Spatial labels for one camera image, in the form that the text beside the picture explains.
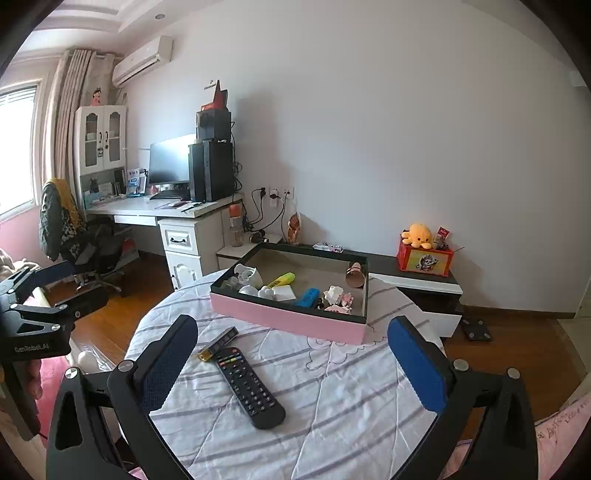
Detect window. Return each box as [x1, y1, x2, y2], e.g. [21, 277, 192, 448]
[0, 82, 38, 217]

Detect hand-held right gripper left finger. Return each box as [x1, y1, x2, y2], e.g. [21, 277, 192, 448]
[45, 315, 199, 480]

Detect small toys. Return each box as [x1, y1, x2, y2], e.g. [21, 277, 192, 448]
[433, 226, 465, 252]

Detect orange lid bottle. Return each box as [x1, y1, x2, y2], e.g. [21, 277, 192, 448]
[228, 205, 245, 247]

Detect blue plastic case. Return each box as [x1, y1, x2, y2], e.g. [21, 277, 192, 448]
[294, 287, 321, 309]

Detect black power cable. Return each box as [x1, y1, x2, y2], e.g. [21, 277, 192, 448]
[242, 187, 296, 234]

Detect black office chair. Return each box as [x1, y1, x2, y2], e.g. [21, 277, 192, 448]
[39, 178, 137, 297]

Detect red folder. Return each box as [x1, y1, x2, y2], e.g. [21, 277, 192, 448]
[203, 79, 229, 112]

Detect white air conditioner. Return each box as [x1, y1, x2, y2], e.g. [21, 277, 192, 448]
[113, 36, 174, 88]

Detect red tin box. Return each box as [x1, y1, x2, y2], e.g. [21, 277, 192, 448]
[396, 242, 455, 278]

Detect low black white cabinet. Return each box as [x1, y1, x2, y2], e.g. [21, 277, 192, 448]
[216, 237, 463, 339]

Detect yellow octopus plush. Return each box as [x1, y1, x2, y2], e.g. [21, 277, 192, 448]
[401, 223, 435, 250]

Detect pink storage box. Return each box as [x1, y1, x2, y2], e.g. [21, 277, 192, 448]
[210, 242, 370, 344]

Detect white round plug adapter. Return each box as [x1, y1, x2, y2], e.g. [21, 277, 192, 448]
[233, 264, 264, 289]

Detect black box stack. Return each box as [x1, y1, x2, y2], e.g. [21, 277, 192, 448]
[195, 110, 232, 141]

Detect black computer monitor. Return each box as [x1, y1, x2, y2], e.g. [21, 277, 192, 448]
[148, 134, 197, 185]

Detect black speaker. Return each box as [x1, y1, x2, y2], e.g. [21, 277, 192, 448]
[188, 143, 206, 201]

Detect black bathroom scale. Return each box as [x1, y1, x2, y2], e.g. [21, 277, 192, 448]
[462, 318, 493, 342]

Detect silver gold harmonica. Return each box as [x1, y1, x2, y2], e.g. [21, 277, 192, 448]
[198, 325, 240, 364]

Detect pink blanket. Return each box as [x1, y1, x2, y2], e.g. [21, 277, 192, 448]
[533, 394, 591, 480]

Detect person's left hand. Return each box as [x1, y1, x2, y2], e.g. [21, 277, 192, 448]
[18, 359, 43, 403]

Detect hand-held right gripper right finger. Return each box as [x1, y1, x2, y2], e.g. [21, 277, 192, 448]
[387, 316, 540, 480]

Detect black remote control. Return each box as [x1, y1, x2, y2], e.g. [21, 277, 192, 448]
[215, 346, 287, 431]

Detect white wall outlets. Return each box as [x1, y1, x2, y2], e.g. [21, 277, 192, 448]
[256, 185, 296, 201]

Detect white hutch cabinet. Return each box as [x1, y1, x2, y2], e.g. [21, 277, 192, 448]
[74, 105, 129, 206]

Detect black computer tower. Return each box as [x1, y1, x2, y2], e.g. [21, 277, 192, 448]
[203, 141, 235, 202]

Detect white desk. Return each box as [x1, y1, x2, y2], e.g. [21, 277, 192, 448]
[85, 193, 244, 291]

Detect pink block toy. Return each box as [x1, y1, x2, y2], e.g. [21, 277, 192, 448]
[325, 295, 355, 315]

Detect beige curtain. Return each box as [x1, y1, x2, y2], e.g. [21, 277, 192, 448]
[44, 48, 116, 195]

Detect dark patterned jacket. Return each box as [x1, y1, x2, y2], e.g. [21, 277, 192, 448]
[39, 178, 88, 261]

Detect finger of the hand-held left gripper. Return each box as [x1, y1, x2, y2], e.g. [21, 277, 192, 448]
[0, 261, 78, 305]
[14, 288, 110, 330]

